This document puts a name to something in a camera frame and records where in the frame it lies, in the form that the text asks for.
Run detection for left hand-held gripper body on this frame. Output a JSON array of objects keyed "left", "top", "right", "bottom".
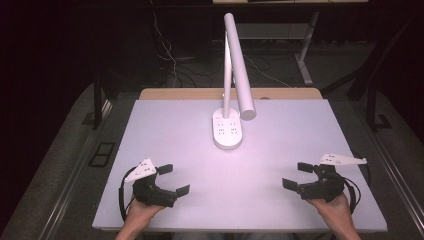
[{"left": 123, "top": 157, "right": 178, "bottom": 208}]

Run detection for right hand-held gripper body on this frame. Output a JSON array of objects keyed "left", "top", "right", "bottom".
[{"left": 298, "top": 152, "right": 368, "bottom": 204}]

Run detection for white desk lamp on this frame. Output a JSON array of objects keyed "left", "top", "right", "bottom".
[{"left": 212, "top": 12, "right": 258, "bottom": 152}]

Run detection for person's left hand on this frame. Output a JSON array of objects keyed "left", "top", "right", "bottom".
[{"left": 124, "top": 196, "right": 166, "bottom": 231}]

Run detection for person's right hand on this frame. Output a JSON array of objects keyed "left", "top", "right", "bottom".
[{"left": 306, "top": 193, "right": 353, "bottom": 228}]

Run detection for black metal stand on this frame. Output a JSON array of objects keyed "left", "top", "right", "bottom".
[
  {"left": 81, "top": 73, "right": 114, "bottom": 131},
  {"left": 364, "top": 76, "right": 393, "bottom": 133}
]

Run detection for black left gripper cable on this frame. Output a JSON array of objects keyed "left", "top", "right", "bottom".
[{"left": 117, "top": 166, "right": 138, "bottom": 222}]

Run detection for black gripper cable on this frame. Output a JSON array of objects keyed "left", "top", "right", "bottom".
[
  {"left": 342, "top": 151, "right": 372, "bottom": 215},
  {"left": 117, "top": 166, "right": 138, "bottom": 222}
]

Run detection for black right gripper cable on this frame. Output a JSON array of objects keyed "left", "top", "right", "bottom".
[{"left": 342, "top": 151, "right": 372, "bottom": 215}]

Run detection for black rectangular floor frame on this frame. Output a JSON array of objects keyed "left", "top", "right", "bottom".
[{"left": 88, "top": 141, "right": 117, "bottom": 168}]

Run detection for metal floor rail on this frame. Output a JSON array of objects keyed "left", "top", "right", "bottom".
[
  {"left": 373, "top": 131, "right": 424, "bottom": 231},
  {"left": 36, "top": 99, "right": 113, "bottom": 240}
]

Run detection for thin white cable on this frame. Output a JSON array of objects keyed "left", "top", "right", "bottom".
[{"left": 244, "top": 54, "right": 292, "bottom": 89}]

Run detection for white desk frame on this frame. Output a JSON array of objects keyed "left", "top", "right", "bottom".
[{"left": 213, "top": 0, "right": 369, "bottom": 87}]

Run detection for bundle of floor cables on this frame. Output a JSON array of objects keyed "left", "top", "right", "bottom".
[{"left": 151, "top": 3, "right": 203, "bottom": 88}]

